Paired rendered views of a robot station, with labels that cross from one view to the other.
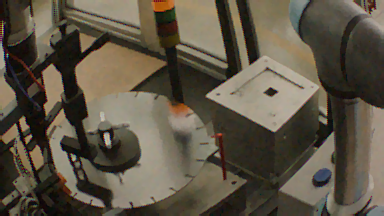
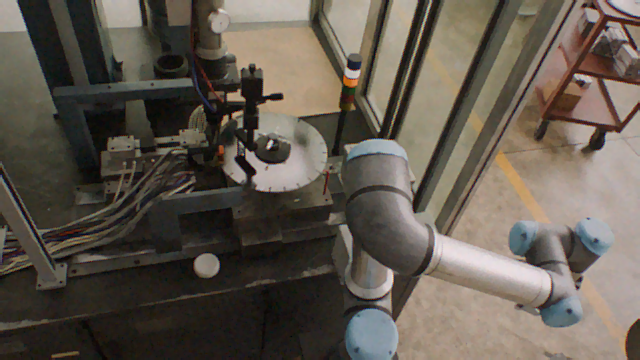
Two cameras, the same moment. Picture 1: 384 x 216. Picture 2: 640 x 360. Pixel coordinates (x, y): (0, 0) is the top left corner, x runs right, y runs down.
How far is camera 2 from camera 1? 39 cm
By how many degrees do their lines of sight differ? 16
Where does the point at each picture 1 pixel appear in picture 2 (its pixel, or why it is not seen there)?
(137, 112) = (302, 136)
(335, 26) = (357, 182)
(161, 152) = (296, 164)
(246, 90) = not seen: hidden behind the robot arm
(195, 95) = (355, 136)
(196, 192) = (305, 193)
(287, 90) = not seen: hidden behind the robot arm
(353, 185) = (361, 273)
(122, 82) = (325, 105)
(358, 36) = (364, 199)
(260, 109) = not seen: hidden behind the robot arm
